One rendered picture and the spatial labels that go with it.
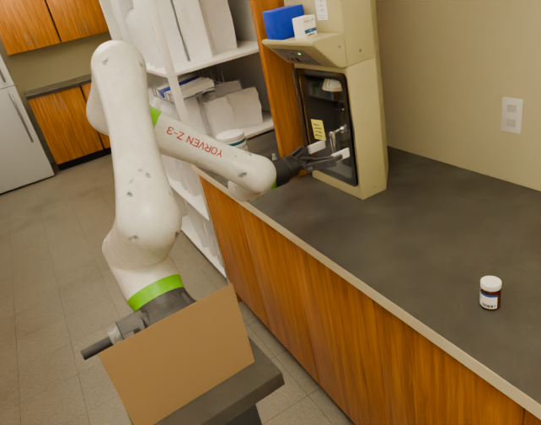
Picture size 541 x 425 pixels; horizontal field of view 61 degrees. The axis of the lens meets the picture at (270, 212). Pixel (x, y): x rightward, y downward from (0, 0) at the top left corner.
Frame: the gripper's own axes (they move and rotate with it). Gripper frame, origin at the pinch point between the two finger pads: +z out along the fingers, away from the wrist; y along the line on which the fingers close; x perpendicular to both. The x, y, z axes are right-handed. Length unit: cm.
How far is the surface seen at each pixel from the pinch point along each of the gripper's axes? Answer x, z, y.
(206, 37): -32, 11, 121
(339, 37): -35.6, 3.6, -5.3
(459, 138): 11, 49, -11
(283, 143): 4.3, -2.2, 31.6
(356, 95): -16.7, 7.8, -5.4
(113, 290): 115, -83, 169
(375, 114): -8.4, 14.6, -5.4
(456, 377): 34, -22, -70
